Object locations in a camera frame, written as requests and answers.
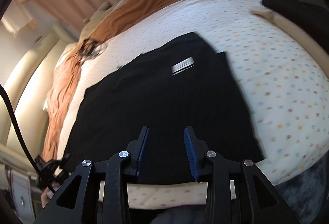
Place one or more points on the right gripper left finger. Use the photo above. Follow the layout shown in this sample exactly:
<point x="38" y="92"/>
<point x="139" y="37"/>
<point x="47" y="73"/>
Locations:
<point x="76" y="201"/>

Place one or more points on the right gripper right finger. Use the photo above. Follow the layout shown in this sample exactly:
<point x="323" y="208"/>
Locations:
<point x="236" y="192"/>

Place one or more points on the black shirt garment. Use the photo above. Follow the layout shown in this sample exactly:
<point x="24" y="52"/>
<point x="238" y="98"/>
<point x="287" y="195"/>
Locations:
<point x="183" y="83"/>

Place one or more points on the black folded clothes pile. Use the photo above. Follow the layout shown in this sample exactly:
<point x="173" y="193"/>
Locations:
<point x="313" y="19"/>

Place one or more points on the person's left hand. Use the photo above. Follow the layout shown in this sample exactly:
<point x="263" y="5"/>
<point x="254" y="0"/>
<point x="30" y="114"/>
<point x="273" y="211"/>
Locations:
<point x="46" y="196"/>

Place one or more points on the blue fluffy rug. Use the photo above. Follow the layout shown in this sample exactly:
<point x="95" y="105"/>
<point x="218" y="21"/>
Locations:
<point x="307" y="192"/>

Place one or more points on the white padded headboard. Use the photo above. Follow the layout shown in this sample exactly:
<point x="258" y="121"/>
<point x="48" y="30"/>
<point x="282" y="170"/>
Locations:
<point x="31" y="80"/>

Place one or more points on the orange-brown blanket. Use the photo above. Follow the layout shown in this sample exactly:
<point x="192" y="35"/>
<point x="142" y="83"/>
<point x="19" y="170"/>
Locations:
<point x="66" y="75"/>

